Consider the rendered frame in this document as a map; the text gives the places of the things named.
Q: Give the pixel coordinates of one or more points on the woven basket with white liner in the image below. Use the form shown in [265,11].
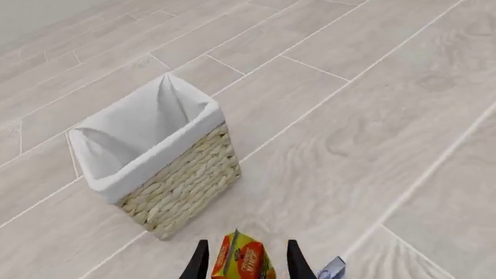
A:
[162,162]

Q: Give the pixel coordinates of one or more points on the blue and white box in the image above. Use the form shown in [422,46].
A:
[330,269]

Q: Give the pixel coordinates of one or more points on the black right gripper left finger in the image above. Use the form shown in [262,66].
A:
[197,264]

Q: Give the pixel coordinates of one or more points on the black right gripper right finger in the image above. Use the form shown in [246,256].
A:
[297,263]

